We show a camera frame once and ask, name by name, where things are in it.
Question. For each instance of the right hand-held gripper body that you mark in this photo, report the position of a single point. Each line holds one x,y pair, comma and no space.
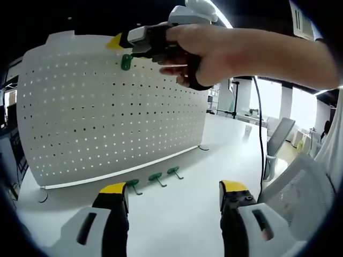
187,14

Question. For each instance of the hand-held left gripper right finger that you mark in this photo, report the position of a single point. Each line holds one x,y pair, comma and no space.
246,230

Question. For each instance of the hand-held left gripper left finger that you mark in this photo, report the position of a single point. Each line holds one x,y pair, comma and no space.
88,233

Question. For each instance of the white perforated mounting plate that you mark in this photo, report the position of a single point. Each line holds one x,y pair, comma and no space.
107,120

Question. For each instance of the person's right hand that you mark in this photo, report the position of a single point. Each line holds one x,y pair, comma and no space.
214,51

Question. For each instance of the ceiling light strip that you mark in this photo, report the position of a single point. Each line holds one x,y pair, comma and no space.
325,91
227,22

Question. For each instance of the white mesh office chair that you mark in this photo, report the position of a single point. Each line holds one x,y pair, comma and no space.
300,187

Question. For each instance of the metal shelf rack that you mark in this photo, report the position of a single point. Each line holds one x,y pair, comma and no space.
213,101

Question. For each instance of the black tripod stand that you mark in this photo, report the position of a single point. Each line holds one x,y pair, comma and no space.
235,99

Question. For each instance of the small white box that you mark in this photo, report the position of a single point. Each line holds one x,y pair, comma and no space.
247,131

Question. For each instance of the grey office chair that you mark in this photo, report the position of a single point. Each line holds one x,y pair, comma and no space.
280,134

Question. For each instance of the dark cabinet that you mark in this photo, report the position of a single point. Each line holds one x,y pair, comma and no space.
18,152

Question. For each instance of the white ceiling air vent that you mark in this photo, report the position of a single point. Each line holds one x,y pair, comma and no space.
304,18

